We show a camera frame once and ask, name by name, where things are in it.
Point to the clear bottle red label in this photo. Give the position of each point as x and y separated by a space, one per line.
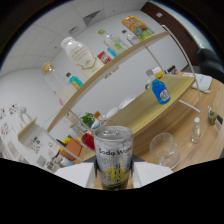
196 133

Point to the red and white carton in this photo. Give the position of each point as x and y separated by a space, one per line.
104 57

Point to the ceiling air vent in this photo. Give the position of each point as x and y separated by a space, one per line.
92 17

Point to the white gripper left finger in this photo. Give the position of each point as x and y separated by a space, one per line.
78 175

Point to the brown door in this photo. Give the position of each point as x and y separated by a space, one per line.
176 25

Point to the large white bottle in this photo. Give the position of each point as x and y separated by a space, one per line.
80 55

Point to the blue liquid bottle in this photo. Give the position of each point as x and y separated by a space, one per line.
160 90

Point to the yellow colourful can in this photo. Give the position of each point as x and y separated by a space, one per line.
138 27

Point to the glass jar with cork lid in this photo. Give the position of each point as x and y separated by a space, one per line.
58 83

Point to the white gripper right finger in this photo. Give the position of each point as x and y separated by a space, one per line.
150 173

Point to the white figurine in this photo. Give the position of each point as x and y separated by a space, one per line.
24 114

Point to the clear glass cup with ice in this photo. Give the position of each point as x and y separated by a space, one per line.
165 151

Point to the black armchair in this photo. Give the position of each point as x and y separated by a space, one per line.
211 65

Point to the small glass of mint leaves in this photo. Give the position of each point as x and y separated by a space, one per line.
212 117

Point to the wooden wall shelf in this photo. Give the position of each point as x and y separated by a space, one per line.
27 129

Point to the clear bottle green cap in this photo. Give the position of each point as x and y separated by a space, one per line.
113 41

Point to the small clear bottle blue cap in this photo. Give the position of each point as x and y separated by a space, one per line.
131 37

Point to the small teal bottle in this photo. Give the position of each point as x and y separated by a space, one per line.
75 81

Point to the clear bottle orange cap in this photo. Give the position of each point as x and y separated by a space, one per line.
96 122

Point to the white metal wooden shelf rack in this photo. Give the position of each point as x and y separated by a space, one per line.
143 110

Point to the green potted plant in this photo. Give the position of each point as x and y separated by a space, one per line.
88 119

